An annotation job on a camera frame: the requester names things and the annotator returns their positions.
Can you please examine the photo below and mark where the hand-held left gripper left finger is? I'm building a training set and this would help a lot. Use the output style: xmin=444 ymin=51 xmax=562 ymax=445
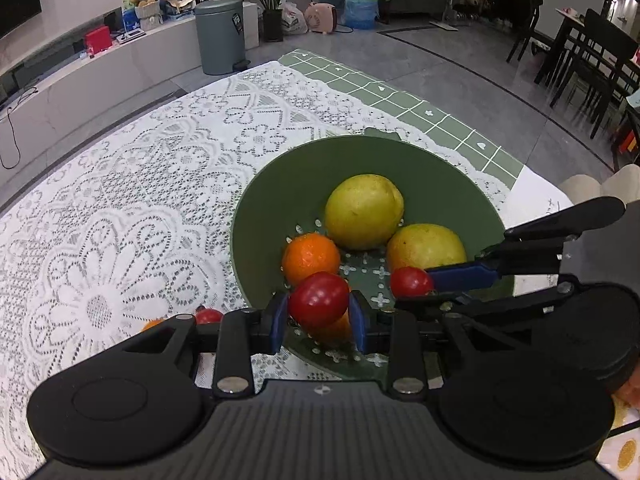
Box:
xmin=120 ymin=292 xmax=291 ymax=401

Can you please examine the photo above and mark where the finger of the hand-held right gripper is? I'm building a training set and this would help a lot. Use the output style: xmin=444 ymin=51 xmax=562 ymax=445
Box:
xmin=394 ymin=280 xmax=576 ymax=323
xmin=427 ymin=196 xmax=627 ymax=293

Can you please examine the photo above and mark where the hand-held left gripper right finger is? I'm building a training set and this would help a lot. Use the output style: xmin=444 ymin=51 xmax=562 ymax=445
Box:
xmin=347 ymin=290 xmax=506 ymax=401

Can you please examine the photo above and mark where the yellow-green pear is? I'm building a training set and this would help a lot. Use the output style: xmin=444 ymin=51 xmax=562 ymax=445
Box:
xmin=325 ymin=174 xmax=405 ymax=251
xmin=386 ymin=223 xmax=468 ymax=286

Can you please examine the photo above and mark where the green colander bowl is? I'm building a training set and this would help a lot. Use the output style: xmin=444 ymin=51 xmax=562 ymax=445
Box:
xmin=231 ymin=127 xmax=506 ymax=381

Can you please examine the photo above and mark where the white sheet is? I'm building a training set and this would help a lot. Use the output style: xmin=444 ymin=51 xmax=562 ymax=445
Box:
xmin=492 ymin=165 xmax=573 ymax=233

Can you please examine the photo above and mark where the green grid table mat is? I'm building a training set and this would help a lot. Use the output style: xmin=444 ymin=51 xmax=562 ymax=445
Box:
xmin=277 ymin=49 xmax=523 ymax=191

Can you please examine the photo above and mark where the white lace tablecloth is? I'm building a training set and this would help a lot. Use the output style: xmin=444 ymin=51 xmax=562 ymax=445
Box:
xmin=0 ymin=60 xmax=511 ymax=476

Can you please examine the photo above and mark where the dark dining chair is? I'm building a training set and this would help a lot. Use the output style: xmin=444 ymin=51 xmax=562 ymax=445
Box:
xmin=506 ymin=0 xmax=546 ymax=63
xmin=550 ymin=8 xmax=640 ymax=141

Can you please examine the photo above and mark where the dark dining table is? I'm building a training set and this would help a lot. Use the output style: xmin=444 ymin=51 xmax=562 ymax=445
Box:
xmin=534 ymin=6 xmax=591 ymax=86

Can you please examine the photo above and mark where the pink fan heater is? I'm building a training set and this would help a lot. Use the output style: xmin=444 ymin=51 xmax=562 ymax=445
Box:
xmin=305 ymin=1 xmax=342 ymax=35

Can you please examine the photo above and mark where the grey pedal trash can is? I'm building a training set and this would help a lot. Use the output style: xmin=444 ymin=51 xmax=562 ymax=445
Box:
xmin=194 ymin=0 xmax=251 ymax=76

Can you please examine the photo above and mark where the white marble television console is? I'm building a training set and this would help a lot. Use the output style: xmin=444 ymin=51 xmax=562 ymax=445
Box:
xmin=0 ymin=2 xmax=261 ymax=181

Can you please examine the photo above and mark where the long-leaf potted plant black pot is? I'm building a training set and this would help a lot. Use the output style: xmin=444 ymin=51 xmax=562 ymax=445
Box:
xmin=225 ymin=0 xmax=311 ymax=43

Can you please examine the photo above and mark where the white plastic bag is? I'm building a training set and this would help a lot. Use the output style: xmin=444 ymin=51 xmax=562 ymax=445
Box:
xmin=279 ymin=0 xmax=308 ymax=36

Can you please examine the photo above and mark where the red box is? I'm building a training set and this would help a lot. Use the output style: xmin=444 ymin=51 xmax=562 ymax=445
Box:
xmin=83 ymin=25 xmax=111 ymax=55

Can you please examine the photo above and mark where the black cable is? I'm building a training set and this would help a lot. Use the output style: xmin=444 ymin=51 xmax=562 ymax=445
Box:
xmin=0 ymin=87 xmax=38 ymax=171

